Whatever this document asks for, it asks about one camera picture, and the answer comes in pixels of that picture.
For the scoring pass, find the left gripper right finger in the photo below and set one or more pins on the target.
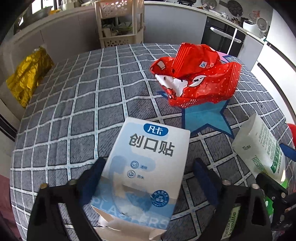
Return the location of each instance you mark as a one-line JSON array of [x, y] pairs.
[[224, 198]]

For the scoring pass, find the green hand cream tube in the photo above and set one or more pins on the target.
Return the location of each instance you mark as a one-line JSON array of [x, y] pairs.
[[248, 219]]

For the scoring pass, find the red plastic stool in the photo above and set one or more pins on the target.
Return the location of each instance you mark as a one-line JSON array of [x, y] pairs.
[[292, 128]]

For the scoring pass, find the gold foil bag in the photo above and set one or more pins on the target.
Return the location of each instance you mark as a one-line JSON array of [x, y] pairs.
[[28, 75]]

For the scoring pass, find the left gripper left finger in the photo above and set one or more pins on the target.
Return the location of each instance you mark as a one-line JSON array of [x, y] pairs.
[[79, 192]]

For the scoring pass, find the blue white plaster box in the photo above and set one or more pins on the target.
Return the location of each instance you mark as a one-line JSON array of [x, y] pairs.
[[140, 184]]

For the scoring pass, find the white rice cooker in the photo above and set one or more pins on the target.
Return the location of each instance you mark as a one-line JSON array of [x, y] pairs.
[[259, 28]]

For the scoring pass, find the white refrigerator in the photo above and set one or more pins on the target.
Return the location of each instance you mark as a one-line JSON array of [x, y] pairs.
[[275, 66]]

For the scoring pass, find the red snack bag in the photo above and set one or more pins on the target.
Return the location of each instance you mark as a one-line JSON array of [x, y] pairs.
[[195, 76]]

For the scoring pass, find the black built-in oven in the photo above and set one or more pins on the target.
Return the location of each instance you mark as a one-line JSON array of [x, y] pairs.
[[218, 36]]

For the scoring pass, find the beige storage trolley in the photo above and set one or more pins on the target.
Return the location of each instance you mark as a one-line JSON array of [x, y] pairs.
[[119, 22]]

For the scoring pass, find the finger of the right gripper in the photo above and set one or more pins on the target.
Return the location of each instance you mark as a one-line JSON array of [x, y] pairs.
[[288, 151]]

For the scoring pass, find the white green lotion bottle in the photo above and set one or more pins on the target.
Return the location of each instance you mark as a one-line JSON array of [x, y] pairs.
[[259, 150]]

